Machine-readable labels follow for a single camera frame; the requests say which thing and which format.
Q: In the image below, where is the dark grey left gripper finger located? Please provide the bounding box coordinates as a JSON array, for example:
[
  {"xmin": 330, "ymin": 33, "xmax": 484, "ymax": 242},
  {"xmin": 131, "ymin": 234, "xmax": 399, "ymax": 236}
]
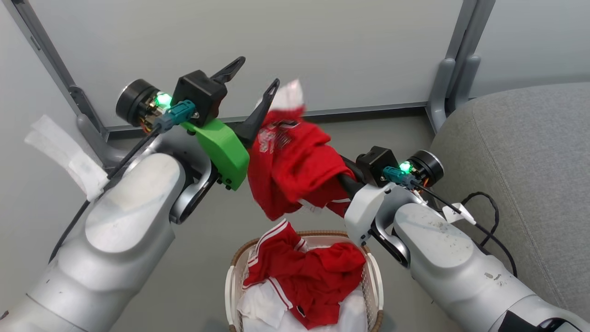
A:
[
  {"xmin": 235, "ymin": 78, "xmax": 281, "ymax": 148},
  {"xmin": 210, "ymin": 56, "xmax": 246, "ymax": 85}
]

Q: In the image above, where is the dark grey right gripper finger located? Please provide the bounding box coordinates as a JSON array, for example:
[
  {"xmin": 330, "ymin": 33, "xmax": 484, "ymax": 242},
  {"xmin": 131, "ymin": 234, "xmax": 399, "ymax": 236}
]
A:
[{"xmin": 340, "ymin": 156, "xmax": 365, "ymax": 199}]

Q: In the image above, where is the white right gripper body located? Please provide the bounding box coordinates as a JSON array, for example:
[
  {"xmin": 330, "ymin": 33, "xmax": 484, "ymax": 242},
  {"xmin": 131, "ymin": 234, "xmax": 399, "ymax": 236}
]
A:
[{"xmin": 344, "ymin": 182, "xmax": 418, "ymax": 248}]

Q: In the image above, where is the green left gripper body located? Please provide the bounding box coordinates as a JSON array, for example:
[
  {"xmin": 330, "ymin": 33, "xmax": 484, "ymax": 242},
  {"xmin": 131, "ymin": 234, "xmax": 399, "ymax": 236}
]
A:
[{"xmin": 182, "ymin": 118, "xmax": 250, "ymax": 191}]

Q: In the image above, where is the red shirt with white print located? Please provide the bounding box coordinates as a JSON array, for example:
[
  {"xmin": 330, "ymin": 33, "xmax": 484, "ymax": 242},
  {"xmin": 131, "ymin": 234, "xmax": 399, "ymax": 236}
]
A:
[{"xmin": 248, "ymin": 79, "xmax": 358, "ymax": 222}]

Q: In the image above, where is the red garment with striped trim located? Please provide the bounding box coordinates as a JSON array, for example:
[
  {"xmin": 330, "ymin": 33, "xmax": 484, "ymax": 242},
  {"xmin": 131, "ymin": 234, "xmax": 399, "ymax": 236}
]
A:
[{"xmin": 243, "ymin": 219, "xmax": 367, "ymax": 330}]

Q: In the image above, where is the white laundry basket brown rim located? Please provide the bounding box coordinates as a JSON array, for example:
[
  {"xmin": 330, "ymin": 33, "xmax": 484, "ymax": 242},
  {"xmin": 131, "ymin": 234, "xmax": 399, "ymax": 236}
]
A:
[{"xmin": 224, "ymin": 231, "xmax": 384, "ymax": 332}]

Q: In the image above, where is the white cloth in basket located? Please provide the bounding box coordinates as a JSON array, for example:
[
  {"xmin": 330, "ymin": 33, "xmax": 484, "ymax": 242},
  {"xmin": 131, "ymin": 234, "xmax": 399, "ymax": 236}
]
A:
[{"xmin": 236, "ymin": 277, "xmax": 369, "ymax": 332}]

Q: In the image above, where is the long grey partition foot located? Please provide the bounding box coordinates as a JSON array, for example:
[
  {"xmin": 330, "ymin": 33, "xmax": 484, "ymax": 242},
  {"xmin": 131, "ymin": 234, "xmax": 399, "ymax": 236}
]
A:
[{"xmin": 76, "ymin": 113, "xmax": 121, "ymax": 169}]

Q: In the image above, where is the white tape strip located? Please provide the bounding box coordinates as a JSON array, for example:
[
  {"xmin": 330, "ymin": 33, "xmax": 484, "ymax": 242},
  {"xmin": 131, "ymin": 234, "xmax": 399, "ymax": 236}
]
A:
[{"xmin": 24, "ymin": 114, "xmax": 110, "ymax": 202}]

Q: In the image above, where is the grey fabric sofa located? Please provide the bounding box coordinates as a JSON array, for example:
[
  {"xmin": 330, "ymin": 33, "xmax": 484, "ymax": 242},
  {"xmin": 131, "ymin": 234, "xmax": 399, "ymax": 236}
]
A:
[{"xmin": 429, "ymin": 82, "xmax": 590, "ymax": 319}]

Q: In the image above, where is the teal right cable connector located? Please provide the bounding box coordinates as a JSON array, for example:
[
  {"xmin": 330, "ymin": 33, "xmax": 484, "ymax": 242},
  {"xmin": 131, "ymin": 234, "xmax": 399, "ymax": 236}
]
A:
[{"xmin": 383, "ymin": 166, "xmax": 418, "ymax": 190}]

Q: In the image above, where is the teal cable connector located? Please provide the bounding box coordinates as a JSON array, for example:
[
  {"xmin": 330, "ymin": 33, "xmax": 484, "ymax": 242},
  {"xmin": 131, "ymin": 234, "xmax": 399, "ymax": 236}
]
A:
[
  {"xmin": 383, "ymin": 166, "xmax": 418, "ymax": 190},
  {"xmin": 154, "ymin": 100, "xmax": 196, "ymax": 134}
]

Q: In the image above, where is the teal left cable connector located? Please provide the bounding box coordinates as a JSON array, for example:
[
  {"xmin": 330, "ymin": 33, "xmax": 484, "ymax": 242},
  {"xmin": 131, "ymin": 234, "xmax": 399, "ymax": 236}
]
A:
[{"xmin": 154, "ymin": 100, "xmax": 196, "ymax": 134}]

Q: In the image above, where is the grey partition bottom rail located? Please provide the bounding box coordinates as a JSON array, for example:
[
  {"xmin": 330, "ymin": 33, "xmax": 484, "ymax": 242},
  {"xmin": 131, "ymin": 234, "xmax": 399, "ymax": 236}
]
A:
[{"xmin": 106, "ymin": 102, "xmax": 428, "ymax": 134}]

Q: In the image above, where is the white cable label tag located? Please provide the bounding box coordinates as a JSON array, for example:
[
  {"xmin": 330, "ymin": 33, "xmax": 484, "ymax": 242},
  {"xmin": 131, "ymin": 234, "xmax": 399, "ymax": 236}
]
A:
[{"xmin": 442, "ymin": 203, "xmax": 476, "ymax": 225}]

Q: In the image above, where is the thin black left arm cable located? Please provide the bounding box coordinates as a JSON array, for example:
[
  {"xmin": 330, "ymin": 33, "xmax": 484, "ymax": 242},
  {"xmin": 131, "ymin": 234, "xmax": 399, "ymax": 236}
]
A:
[{"xmin": 48, "ymin": 127, "xmax": 162, "ymax": 264}]

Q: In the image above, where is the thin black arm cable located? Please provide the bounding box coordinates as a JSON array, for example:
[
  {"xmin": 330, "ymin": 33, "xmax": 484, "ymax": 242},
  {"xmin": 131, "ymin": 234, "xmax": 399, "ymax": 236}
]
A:
[
  {"xmin": 48, "ymin": 127, "xmax": 162, "ymax": 264},
  {"xmin": 415, "ymin": 181, "xmax": 518, "ymax": 278}
]

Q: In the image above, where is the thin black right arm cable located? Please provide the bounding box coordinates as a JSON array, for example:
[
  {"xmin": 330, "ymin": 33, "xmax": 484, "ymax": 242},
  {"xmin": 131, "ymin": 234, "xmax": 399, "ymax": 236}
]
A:
[{"xmin": 415, "ymin": 181, "xmax": 518, "ymax": 278}]

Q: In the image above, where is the grey partition post dark bracket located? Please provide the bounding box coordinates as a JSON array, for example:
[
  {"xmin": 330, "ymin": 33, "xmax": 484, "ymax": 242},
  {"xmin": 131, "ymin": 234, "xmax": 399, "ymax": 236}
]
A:
[{"xmin": 2, "ymin": 0, "xmax": 111, "ymax": 141}]

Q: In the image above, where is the grey partition double post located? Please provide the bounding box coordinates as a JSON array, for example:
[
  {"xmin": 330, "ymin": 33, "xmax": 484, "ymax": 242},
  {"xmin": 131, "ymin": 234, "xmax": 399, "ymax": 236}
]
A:
[{"xmin": 445, "ymin": 0, "xmax": 496, "ymax": 93}]

